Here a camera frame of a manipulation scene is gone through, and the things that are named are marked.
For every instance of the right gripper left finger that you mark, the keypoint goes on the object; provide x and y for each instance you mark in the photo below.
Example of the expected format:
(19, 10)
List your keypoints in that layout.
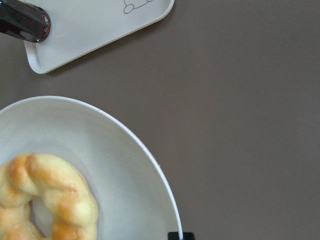
(173, 236)

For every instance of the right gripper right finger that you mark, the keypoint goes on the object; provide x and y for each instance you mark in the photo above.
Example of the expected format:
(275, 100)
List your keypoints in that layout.
(188, 236)

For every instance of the white round plate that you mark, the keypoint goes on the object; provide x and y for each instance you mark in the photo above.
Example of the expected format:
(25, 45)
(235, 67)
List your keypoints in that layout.
(135, 201)

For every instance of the yellow twisted donut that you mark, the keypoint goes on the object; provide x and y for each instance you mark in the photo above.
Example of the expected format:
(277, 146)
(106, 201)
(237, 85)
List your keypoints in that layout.
(63, 191)

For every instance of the cream rabbit tray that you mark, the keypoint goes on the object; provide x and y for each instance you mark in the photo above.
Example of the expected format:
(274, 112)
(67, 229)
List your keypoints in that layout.
(79, 27)

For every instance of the dark tea bottle on tray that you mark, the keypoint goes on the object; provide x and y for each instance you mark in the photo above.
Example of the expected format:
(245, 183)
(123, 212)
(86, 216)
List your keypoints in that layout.
(24, 21)

